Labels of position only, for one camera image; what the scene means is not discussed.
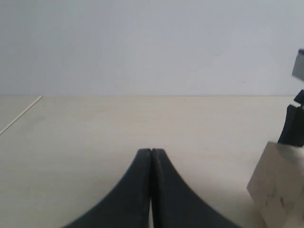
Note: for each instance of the largest wooden cube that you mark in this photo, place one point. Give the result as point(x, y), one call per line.
point(277, 186)

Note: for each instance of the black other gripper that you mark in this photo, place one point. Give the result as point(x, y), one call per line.
point(293, 130)

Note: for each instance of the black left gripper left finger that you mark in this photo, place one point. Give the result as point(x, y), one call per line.
point(127, 204)

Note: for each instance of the thin white stick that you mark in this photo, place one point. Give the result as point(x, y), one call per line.
point(19, 115)

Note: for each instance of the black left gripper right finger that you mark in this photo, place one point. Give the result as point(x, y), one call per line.
point(174, 203)

